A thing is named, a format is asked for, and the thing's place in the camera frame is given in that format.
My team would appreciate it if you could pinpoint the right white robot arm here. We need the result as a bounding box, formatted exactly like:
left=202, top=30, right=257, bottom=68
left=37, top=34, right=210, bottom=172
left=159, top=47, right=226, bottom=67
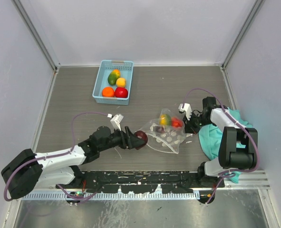
left=179, top=96, right=259, bottom=187

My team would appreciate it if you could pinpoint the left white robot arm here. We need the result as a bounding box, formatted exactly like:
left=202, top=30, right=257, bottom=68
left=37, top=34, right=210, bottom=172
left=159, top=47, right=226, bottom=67
left=1, top=126, right=148, bottom=201

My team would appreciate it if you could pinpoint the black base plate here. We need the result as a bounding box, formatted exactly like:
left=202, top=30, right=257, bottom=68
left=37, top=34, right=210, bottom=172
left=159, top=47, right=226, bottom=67
left=61, top=171, right=219, bottom=194

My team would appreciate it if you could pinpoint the yellow green fake mango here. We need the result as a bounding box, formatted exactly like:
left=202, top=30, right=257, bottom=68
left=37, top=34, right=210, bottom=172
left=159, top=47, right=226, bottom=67
left=159, top=114, right=172, bottom=126

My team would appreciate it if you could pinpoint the red fake apple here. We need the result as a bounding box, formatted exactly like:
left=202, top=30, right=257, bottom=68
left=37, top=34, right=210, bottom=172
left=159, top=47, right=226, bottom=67
left=114, top=87, right=128, bottom=98

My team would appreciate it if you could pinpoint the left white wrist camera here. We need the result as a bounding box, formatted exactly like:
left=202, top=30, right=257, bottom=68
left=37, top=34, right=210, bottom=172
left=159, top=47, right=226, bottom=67
left=107, top=114, right=124, bottom=131

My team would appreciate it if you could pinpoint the clear zip top bag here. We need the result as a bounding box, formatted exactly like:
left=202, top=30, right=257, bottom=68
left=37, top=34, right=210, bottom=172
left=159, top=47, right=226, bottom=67
left=140, top=108, right=193, bottom=154

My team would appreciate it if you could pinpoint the grey slotted cable duct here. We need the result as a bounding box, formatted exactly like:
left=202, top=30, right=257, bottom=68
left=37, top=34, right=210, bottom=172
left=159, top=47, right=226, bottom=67
left=22, top=191, right=200, bottom=200

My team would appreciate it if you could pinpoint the small red fake fruit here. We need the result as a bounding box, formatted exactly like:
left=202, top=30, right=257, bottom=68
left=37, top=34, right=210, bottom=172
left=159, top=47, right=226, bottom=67
left=171, top=117, right=184, bottom=128

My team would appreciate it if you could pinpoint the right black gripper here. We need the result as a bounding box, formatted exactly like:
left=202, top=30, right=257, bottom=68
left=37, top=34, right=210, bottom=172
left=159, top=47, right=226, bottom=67
left=183, top=111, right=213, bottom=134

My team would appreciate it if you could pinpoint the small dark purple fake fruit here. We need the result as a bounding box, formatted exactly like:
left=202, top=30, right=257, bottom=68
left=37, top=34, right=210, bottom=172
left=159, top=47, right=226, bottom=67
left=155, top=126, right=165, bottom=133

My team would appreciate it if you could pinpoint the light blue plastic basket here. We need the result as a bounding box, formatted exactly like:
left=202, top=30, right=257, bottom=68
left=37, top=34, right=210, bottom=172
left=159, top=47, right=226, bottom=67
left=92, top=60, right=134, bottom=105

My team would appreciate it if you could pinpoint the orange fake fruit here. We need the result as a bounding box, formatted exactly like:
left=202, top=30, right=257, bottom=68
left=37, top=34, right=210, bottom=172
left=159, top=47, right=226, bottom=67
left=102, top=86, right=115, bottom=97

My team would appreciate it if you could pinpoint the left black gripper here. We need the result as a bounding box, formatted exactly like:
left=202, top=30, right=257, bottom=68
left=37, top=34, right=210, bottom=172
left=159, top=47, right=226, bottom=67
left=98, top=125, right=143, bottom=152

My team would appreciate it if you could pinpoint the teal cloth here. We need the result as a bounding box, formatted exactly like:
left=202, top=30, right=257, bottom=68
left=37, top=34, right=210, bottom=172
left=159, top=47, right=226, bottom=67
left=198, top=107, right=253, bottom=183

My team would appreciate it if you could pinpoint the green orange fake mango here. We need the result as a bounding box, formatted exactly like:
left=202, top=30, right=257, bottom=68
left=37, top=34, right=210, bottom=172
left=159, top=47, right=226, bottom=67
left=107, top=69, right=121, bottom=86

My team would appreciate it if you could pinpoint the yellow fake peach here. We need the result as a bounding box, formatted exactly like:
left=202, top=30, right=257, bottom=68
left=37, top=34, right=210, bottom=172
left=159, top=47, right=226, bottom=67
left=116, top=77, right=126, bottom=88

